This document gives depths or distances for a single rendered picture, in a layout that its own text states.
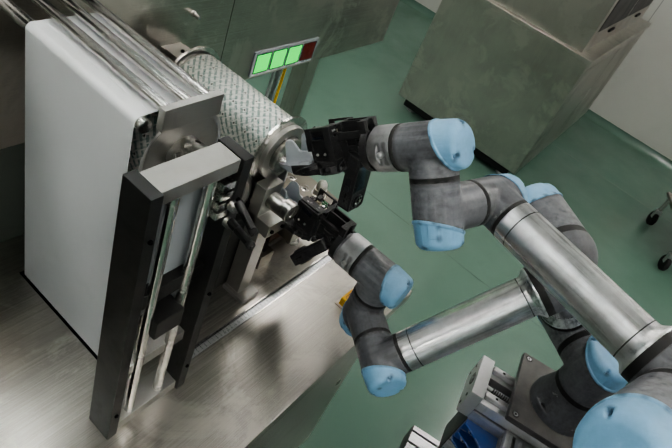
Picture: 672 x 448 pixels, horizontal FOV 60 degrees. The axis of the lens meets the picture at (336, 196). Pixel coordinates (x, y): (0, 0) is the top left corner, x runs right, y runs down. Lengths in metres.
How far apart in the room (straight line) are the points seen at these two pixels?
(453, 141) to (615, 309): 0.31
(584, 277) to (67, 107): 0.76
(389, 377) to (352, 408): 1.24
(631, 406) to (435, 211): 0.34
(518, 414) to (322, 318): 0.53
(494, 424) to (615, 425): 0.89
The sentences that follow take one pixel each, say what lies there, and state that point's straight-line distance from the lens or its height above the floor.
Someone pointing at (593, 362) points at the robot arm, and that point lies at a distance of 1.44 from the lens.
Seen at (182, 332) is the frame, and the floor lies 1.06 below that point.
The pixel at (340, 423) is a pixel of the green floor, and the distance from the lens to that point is 2.29.
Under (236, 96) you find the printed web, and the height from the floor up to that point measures 1.31.
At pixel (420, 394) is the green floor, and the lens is 2.50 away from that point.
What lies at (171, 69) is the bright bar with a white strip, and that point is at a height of 1.45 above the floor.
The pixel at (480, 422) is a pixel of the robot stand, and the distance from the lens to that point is 1.63.
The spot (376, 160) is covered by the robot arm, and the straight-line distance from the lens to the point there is 0.90.
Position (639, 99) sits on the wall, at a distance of 5.49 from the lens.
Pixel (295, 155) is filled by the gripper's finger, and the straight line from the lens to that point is 1.02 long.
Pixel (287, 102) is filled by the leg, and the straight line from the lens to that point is 2.13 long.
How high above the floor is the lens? 1.89
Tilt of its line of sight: 37 degrees down
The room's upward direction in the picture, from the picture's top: 24 degrees clockwise
